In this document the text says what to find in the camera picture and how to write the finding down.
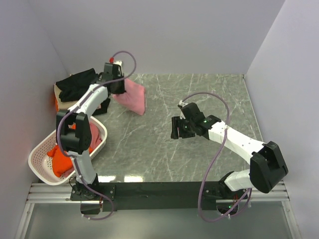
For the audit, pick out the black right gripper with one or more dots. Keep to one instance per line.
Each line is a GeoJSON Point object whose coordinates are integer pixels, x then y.
{"type": "Point", "coordinates": [178, 127]}

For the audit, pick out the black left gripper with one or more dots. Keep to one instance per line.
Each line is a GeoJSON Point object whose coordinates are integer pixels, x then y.
{"type": "Point", "coordinates": [118, 87]}

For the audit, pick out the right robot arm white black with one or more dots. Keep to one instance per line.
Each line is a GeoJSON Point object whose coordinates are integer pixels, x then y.
{"type": "Point", "coordinates": [267, 165]}

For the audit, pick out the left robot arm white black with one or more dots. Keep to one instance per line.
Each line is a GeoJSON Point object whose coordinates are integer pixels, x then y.
{"type": "Point", "coordinates": [73, 133]}

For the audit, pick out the black folded t shirt lower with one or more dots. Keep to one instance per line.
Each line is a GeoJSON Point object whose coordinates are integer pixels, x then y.
{"type": "Point", "coordinates": [104, 108]}

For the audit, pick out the black folded t shirt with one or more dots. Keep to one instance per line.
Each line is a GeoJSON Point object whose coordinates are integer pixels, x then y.
{"type": "Point", "coordinates": [76, 85]}
{"type": "Point", "coordinates": [104, 108]}

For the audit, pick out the black folded t shirt top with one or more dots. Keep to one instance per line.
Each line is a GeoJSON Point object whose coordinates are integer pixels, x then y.
{"type": "Point", "coordinates": [76, 85]}

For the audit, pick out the beige folded t shirt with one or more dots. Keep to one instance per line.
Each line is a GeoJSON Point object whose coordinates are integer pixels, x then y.
{"type": "Point", "coordinates": [62, 105]}

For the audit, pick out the dusty pink shirt in basket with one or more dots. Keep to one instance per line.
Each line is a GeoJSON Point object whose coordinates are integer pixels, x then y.
{"type": "Point", "coordinates": [64, 165]}

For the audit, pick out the orange folded t shirt bottom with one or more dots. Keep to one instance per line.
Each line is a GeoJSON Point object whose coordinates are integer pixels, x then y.
{"type": "Point", "coordinates": [56, 104]}

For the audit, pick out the orange t shirt in basket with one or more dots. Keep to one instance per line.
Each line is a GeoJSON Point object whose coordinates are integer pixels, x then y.
{"type": "Point", "coordinates": [54, 154]}

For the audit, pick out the white plastic laundry basket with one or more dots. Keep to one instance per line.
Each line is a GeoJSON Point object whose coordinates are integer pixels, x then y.
{"type": "Point", "coordinates": [41, 164]}

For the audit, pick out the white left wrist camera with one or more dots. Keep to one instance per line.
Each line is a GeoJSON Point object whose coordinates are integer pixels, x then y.
{"type": "Point", "coordinates": [117, 61]}

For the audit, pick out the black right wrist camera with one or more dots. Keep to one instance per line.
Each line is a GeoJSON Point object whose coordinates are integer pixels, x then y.
{"type": "Point", "coordinates": [190, 111]}

